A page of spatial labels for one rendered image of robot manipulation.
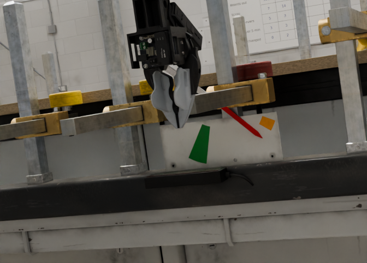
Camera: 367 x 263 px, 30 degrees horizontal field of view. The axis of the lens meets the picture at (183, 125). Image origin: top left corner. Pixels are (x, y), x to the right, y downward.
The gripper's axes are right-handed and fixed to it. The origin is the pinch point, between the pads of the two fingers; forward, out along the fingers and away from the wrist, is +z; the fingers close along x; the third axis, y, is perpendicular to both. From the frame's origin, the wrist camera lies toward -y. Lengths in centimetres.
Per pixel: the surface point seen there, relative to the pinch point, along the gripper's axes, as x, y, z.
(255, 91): 2.2, -36.4, -2.0
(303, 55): -10, -146, -10
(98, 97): -43, -53, -6
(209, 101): 1.4, -10.8, -2.0
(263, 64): 3.0, -42.8, -7.3
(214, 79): -12, -53, -6
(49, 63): -115, -146, -23
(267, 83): 4.9, -36.6, -3.4
